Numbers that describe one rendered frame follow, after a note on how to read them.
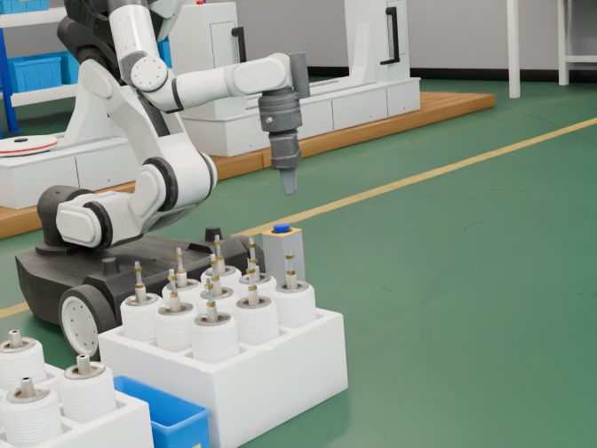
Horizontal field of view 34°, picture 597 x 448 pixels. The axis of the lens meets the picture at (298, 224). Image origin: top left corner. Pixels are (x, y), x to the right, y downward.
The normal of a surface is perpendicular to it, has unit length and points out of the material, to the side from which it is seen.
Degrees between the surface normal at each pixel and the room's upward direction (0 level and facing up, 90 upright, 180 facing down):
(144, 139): 90
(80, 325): 90
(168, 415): 88
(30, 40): 90
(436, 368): 0
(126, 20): 59
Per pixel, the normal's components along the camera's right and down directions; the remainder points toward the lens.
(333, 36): -0.70, 0.23
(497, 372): -0.08, -0.97
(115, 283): 0.44, -0.59
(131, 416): 0.73, 0.11
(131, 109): -0.48, 0.61
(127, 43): -0.23, -0.28
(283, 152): -0.10, 0.25
